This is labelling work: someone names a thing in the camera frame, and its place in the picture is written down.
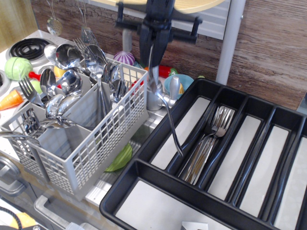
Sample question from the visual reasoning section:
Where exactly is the blue toy cup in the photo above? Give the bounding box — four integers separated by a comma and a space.
164, 74, 194, 99

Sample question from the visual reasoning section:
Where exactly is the stack of forks in tray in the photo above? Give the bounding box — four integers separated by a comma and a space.
179, 105, 235, 184

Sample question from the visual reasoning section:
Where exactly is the silver fork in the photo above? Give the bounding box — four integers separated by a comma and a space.
148, 45, 183, 157
18, 77, 45, 108

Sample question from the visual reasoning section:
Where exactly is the large silver ladle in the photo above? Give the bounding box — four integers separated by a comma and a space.
44, 44, 84, 72

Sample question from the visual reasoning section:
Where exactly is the green toy cabbage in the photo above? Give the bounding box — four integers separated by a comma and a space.
4, 57, 33, 81

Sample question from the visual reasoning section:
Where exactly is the yellow toy item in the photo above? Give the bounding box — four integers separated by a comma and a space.
9, 212, 36, 229

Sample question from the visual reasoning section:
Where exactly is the silver fork in basket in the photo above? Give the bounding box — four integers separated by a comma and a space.
18, 77, 45, 108

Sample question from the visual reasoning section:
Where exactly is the silver kitchen faucet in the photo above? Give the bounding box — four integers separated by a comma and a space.
147, 66, 180, 111

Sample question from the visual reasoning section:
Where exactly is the round wooden shelf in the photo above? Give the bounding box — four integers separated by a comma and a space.
94, 0, 224, 14

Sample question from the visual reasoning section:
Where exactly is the black cutlery tray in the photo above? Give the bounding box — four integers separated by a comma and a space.
99, 79, 307, 230

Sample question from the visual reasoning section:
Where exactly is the black stove burner coil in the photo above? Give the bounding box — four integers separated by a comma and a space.
9, 38, 50, 60

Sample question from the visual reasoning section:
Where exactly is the purple toy onion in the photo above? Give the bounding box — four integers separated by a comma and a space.
114, 51, 135, 66

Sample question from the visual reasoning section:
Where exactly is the hanging slotted spoon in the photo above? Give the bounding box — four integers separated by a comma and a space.
47, 0, 63, 36

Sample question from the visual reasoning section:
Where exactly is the silver spoon front compartment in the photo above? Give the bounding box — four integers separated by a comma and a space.
39, 93, 81, 129

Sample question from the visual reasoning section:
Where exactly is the green toy leaf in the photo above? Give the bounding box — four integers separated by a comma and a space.
105, 143, 133, 173

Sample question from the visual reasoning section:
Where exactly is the silver spoon in basket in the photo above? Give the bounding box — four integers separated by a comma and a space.
40, 69, 56, 97

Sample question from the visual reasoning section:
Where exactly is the hanging metal spatula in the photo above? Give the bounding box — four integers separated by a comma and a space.
77, 0, 97, 45

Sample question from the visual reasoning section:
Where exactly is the red toy pepper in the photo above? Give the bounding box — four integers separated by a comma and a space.
159, 65, 171, 78

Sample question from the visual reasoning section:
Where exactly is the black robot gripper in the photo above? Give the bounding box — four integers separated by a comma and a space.
116, 0, 202, 67

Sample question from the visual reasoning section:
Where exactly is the orange toy carrot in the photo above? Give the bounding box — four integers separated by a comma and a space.
0, 90, 24, 110

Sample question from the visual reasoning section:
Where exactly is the grey metal pole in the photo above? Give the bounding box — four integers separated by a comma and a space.
215, 0, 246, 85

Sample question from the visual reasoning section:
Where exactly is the grey plastic cutlery basket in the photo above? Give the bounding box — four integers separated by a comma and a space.
0, 64, 148, 200

